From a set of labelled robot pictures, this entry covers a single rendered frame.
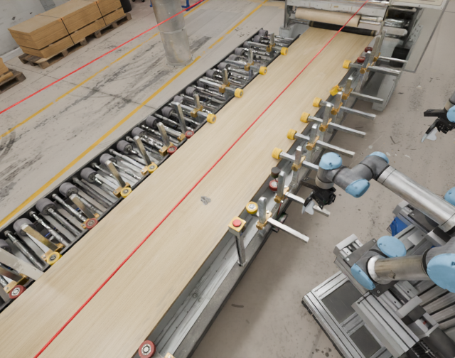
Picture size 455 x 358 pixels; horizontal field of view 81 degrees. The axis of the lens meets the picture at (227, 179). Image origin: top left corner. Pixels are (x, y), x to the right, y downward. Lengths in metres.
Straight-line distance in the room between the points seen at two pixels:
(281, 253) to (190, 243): 1.16
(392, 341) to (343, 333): 0.75
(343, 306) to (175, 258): 1.33
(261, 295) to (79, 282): 1.43
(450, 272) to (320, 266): 1.74
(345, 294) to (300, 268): 0.45
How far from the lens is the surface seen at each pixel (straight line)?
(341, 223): 2.92
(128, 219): 1.98
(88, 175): 2.51
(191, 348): 1.78
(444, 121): 1.80
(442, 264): 1.01
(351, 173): 1.07
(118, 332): 1.71
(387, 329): 1.61
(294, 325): 2.49
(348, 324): 2.33
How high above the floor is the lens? 2.43
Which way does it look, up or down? 50 degrees down
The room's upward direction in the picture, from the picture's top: 9 degrees counter-clockwise
